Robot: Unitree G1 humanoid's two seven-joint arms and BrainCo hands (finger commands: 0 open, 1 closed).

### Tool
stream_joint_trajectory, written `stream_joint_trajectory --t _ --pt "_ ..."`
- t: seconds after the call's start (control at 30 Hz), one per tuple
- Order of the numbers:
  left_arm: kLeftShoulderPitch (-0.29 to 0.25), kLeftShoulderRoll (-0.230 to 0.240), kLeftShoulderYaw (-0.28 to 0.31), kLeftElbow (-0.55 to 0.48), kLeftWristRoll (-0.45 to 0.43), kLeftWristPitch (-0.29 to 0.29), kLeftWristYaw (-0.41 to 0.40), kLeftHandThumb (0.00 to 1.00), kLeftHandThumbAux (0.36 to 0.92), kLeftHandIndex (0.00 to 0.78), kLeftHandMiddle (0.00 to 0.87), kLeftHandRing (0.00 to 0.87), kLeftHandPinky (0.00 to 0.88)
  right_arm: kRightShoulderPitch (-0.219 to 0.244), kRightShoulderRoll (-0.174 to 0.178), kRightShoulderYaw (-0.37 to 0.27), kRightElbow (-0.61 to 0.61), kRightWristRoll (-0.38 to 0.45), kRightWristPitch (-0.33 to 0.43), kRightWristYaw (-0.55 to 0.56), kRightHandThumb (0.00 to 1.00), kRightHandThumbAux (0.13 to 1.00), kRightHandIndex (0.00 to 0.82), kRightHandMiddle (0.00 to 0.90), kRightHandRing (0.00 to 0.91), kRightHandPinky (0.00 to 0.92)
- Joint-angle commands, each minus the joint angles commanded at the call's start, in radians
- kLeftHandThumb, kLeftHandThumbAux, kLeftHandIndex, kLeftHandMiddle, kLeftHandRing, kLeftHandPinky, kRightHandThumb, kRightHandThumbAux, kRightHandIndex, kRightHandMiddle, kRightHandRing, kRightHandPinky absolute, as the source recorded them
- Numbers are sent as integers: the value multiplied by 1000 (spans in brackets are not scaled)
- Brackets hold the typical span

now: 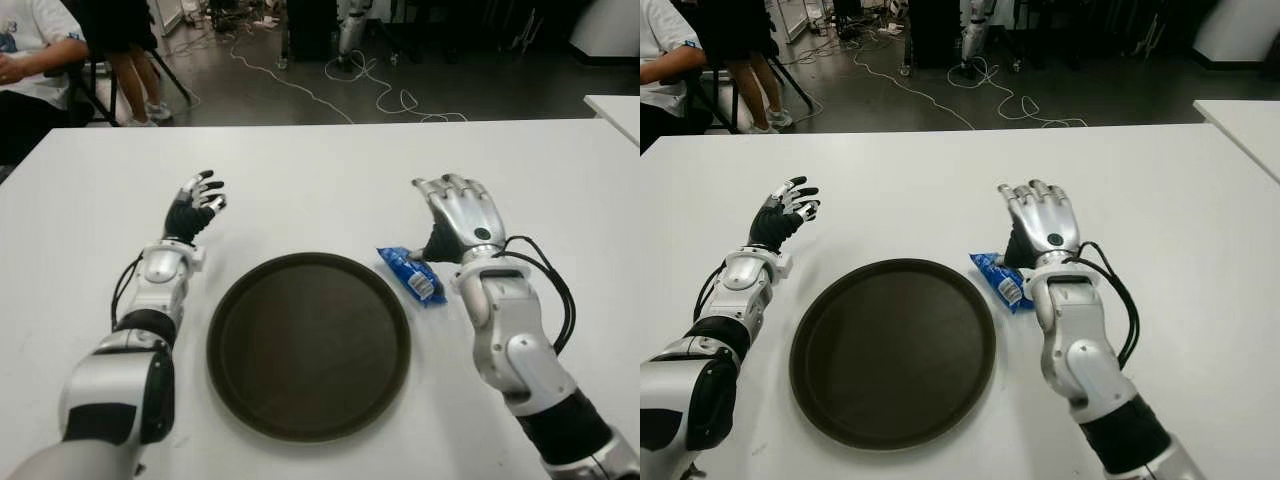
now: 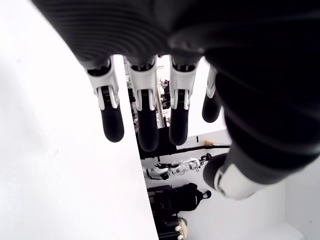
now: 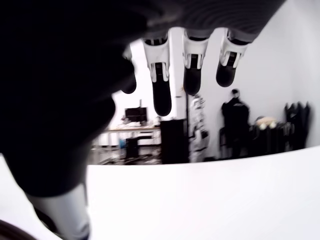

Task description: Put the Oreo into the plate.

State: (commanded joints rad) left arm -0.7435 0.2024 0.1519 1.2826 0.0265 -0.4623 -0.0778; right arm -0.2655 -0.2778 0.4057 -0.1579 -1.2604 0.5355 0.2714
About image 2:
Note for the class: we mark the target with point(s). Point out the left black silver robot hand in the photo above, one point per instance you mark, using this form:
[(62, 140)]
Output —
[(225, 37)]

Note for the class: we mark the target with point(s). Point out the black pole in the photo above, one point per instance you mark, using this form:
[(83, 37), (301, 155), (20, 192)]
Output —
[(195, 148)]

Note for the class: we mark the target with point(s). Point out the silver humanoid robot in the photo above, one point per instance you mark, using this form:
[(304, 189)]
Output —
[(180, 167)]

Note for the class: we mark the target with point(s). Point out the black backpack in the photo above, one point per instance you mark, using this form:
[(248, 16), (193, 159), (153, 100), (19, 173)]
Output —
[(185, 197)]

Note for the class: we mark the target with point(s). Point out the white beige sneaker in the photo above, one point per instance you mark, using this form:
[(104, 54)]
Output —
[(182, 228)]

